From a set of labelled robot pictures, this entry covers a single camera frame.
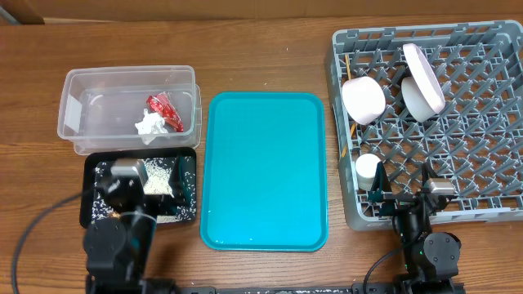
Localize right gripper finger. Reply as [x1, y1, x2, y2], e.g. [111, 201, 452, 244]
[368, 162, 393, 216]
[421, 162, 439, 192]

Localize white cup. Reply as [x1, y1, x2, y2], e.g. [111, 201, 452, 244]
[355, 154, 381, 191]

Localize wooden chopstick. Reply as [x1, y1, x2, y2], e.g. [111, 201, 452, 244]
[341, 122, 357, 158]
[345, 54, 352, 80]

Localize grey bowl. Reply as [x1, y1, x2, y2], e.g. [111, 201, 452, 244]
[401, 77, 436, 123]

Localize white napkin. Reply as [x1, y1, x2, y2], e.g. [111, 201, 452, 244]
[135, 109, 168, 145]

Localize red snack wrapper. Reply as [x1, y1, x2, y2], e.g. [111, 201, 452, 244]
[146, 91, 184, 132]

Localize pink bowl with food scraps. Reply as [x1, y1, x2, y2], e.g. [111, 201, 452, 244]
[342, 76, 386, 125]

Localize white round plate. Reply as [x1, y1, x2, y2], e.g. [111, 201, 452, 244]
[403, 43, 445, 115]

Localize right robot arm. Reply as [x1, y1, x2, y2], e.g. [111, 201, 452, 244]
[362, 163, 466, 294]

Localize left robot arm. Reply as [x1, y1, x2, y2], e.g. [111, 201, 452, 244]
[83, 157, 191, 293]

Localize grey dishwasher rack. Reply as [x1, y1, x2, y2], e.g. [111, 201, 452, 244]
[325, 20, 522, 231]

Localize spilled rice and food scraps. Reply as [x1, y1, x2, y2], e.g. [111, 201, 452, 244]
[91, 156, 197, 224]

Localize black plastic tray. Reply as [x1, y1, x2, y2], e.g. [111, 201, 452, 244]
[83, 147, 197, 216]

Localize clear plastic bin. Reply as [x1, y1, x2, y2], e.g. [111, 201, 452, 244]
[57, 65, 202, 155]

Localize teal serving tray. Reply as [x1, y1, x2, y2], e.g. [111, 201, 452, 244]
[200, 91, 329, 252]

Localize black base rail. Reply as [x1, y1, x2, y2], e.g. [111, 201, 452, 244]
[177, 283, 466, 294]

